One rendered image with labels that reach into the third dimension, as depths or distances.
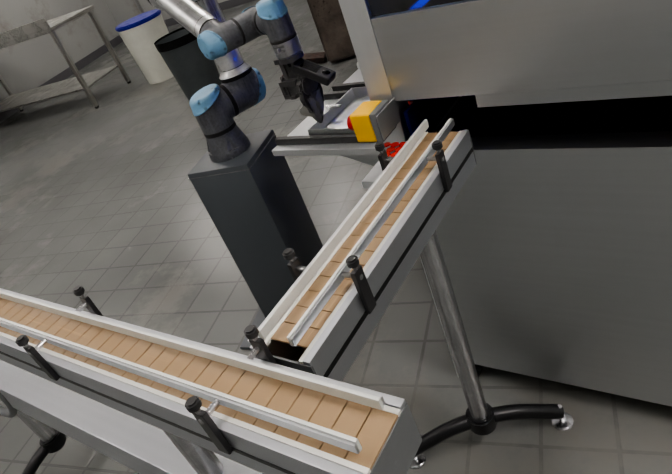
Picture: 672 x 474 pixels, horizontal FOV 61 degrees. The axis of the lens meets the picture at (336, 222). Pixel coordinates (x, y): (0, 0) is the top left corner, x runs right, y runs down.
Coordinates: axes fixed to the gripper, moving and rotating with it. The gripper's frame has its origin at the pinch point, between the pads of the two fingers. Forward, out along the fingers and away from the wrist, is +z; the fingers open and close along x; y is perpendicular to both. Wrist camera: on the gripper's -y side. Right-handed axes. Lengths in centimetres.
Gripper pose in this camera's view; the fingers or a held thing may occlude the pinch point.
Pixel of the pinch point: (321, 118)
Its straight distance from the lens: 167.0
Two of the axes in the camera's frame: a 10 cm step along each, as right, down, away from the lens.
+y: -8.0, -0.4, 5.9
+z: 3.4, 7.9, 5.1
